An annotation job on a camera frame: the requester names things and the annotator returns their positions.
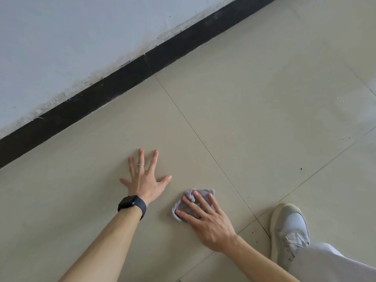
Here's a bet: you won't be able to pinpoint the person's left forearm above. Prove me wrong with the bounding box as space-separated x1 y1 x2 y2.
58 210 145 282

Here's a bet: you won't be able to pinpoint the black smartwatch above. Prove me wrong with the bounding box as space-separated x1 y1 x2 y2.
117 195 147 221

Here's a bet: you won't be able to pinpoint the person's right hand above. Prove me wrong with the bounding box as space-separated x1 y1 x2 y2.
175 190 239 253

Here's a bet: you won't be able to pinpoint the person's left hand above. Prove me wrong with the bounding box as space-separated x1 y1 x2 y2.
119 148 172 206

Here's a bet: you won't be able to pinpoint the light grey trousers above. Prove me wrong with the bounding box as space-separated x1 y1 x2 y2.
286 243 376 282

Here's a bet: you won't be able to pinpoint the grey rag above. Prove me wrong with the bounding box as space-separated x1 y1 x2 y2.
172 188 215 222

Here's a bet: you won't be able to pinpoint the person's right white shoe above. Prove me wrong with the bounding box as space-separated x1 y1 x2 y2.
269 203 311 265

